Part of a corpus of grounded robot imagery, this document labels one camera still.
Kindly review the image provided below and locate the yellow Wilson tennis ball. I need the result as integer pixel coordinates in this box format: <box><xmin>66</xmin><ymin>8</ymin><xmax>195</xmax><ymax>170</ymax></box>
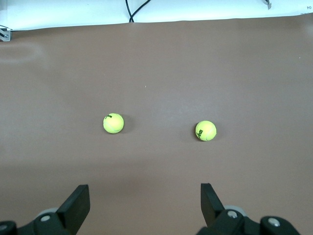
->
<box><xmin>195</xmin><ymin>120</ymin><xmax>217</xmax><ymax>142</ymax></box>
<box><xmin>102</xmin><ymin>113</ymin><xmax>125</xmax><ymax>134</ymax></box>

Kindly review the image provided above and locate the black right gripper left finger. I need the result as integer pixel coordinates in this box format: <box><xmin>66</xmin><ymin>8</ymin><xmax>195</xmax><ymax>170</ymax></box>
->
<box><xmin>0</xmin><ymin>184</ymin><xmax>91</xmax><ymax>235</ymax></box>

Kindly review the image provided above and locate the brown table mat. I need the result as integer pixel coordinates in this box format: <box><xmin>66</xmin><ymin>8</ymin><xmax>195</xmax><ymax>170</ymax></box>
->
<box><xmin>0</xmin><ymin>13</ymin><xmax>313</xmax><ymax>235</ymax></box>

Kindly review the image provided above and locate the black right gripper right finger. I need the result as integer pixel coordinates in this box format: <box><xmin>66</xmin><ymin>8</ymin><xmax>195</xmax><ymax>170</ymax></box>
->
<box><xmin>197</xmin><ymin>183</ymin><xmax>300</xmax><ymax>235</ymax></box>

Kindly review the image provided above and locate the black floor cable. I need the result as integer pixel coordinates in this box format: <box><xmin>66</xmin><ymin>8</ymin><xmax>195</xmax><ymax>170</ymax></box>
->
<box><xmin>125</xmin><ymin>0</ymin><xmax>151</xmax><ymax>23</ymax></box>

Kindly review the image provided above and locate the camera post with metal bracket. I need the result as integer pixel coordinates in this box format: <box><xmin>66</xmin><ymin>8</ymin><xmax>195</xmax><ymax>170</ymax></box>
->
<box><xmin>0</xmin><ymin>24</ymin><xmax>13</xmax><ymax>42</ymax></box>

